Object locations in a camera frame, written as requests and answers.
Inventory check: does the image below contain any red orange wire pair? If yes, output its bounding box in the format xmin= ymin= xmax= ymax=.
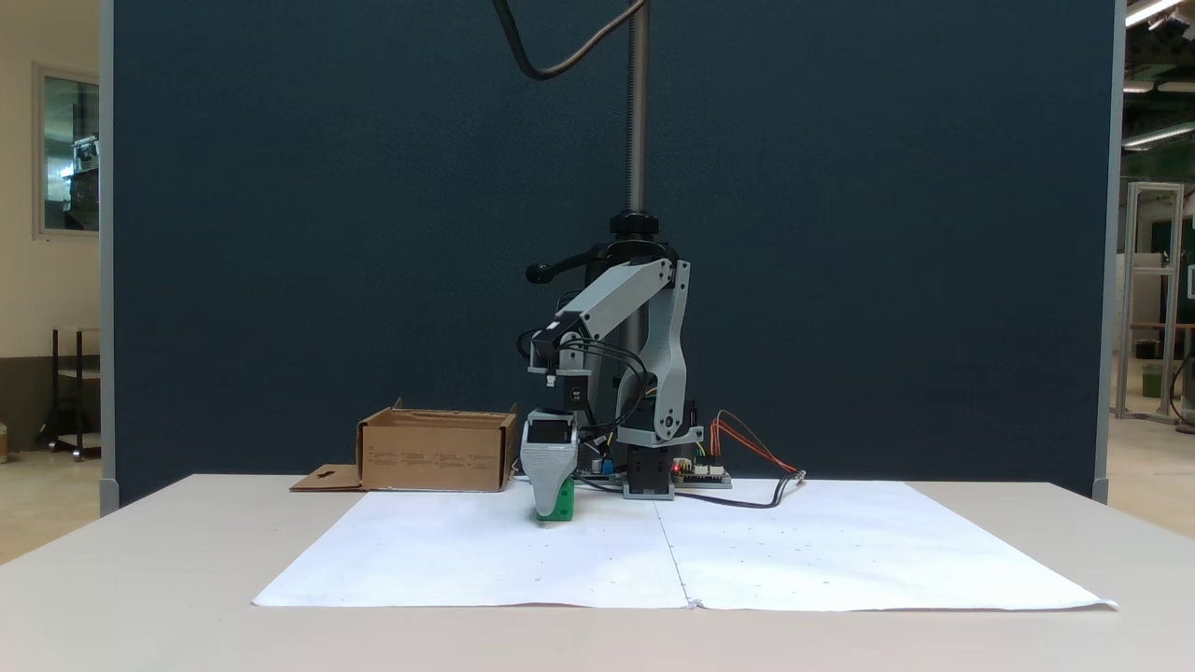
xmin=709 ymin=409 xmax=803 ymax=476

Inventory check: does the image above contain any circuit board with coloured wires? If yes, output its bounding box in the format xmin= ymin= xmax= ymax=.
xmin=673 ymin=455 xmax=733 ymax=490

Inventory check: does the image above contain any brown cardboard box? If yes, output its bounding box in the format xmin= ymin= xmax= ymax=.
xmin=289 ymin=399 xmax=520 ymax=494

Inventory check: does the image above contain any green die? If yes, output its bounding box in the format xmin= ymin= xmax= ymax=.
xmin=537 ymin=477 xmax=577 ymax=523

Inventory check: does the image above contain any black shelf cart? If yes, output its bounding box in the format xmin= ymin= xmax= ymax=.
xmin=37 ymin=326 xmax=102 ymax=464

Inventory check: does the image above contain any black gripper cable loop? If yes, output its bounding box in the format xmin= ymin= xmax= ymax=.
xmin=555 ymin=337 xmax=655 ymax=441

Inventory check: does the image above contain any black cable with white connector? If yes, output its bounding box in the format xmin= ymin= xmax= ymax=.
xmin=672 ymin=469 xmax=809 ymax=511

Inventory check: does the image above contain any wall window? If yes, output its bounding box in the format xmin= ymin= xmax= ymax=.
xmin=34 ymin=62 xmax=101 ymax=241

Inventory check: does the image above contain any dark blue partition panel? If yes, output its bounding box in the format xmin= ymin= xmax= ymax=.
xmin=99 ymin=0 xmax=1128 ymax=510

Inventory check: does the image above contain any white paper sheet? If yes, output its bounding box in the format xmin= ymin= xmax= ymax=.
xmin=251 ymin=485 xmax=697 ymax=610
xmin=656 ymin=480 xmax=1119 ymax=614

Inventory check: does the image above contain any camera stand with metal pole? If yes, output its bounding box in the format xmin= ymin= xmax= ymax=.
xmin=526 ymin=0 xmax=694 ymax=468

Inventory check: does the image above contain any fluorescent ceiling light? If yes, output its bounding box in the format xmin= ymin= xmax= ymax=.
xmin=1122 ymin=119 xmax=1195 ymax=152
xmin=1124 ymin=0 xmax=1188 ymax=28

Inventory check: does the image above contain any aluminium profile frame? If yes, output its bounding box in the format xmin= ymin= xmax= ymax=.
xmin=1115 ymin=180 xmax=1188 ymax=424

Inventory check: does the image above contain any black hanging camera cable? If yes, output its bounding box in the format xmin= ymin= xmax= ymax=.
xmin=491 ymin=0 xmax=652 ymax=83

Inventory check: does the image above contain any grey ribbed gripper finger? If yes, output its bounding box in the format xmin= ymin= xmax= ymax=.
xmin=519 ymin=445 xmax=581 ymax=520

